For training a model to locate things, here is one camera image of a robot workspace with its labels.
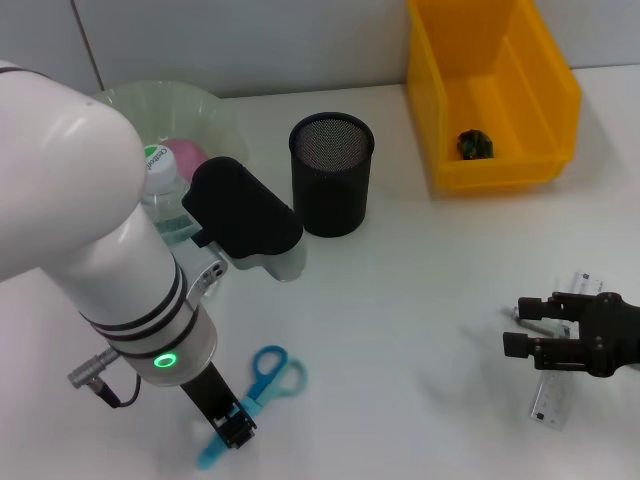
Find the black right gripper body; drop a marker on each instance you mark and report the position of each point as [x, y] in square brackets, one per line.
[615, 332]

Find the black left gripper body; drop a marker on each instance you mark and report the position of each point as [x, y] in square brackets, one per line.
[210, 392]

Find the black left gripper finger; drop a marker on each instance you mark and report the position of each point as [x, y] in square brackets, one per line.
[248, 421]
[235, 434]

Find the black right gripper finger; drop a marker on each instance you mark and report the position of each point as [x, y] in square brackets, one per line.
[542, 349]
[542, 306]

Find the blue scissors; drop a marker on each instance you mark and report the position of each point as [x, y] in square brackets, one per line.
[267, 382]

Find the green plastic wrapper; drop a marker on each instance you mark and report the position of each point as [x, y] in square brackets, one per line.
[476, 145]

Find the clear green-label water bottle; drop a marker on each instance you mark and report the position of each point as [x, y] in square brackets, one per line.
[162, 200]

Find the pink peach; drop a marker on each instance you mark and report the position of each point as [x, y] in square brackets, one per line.
[187, 155]

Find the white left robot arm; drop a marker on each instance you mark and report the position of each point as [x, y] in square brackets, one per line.
[75, 200]

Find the grey white pen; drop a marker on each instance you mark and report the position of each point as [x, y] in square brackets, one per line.
[542, 327]

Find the clear plastic ruler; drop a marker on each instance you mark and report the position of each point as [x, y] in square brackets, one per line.
[550, 400]

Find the black mesh pen cup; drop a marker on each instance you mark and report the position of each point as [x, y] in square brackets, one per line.
[330, 190]

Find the pale green glass fruit plate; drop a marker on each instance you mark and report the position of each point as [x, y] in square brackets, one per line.
[200, 120]

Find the yellow plastic bin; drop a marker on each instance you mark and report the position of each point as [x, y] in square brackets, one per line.
[500, 100]

